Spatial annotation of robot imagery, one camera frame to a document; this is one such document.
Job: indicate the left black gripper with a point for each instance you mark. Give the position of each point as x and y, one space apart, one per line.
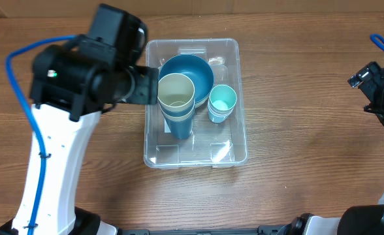
147 91

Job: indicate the cream bowl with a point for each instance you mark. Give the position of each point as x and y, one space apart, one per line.
200 103
201 93

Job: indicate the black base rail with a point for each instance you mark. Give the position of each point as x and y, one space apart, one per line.
261 230

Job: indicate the light blue small cup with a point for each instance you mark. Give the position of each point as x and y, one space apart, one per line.
216 118

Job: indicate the clear plastic storage bin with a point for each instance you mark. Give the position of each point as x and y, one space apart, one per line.
210 144

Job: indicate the dark blue tall cup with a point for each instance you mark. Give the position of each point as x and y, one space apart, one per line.
180 129
177 113

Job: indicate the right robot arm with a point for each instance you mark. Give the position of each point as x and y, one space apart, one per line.
356 219

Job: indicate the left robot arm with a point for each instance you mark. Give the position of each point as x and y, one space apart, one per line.
76 79

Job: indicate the grey small cup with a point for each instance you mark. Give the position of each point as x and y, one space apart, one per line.
220 108

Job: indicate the white label in bin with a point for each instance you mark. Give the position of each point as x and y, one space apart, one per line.
166 128

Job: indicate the beige tall cup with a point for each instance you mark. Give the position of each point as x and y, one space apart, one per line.
179 118
176 92

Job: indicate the mint green small cup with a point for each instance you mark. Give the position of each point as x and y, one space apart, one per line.
222 98

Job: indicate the dark blue bowl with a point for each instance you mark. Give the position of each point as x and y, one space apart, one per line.
197 69

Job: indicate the pink small cup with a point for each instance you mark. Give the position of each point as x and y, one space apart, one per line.
219 112

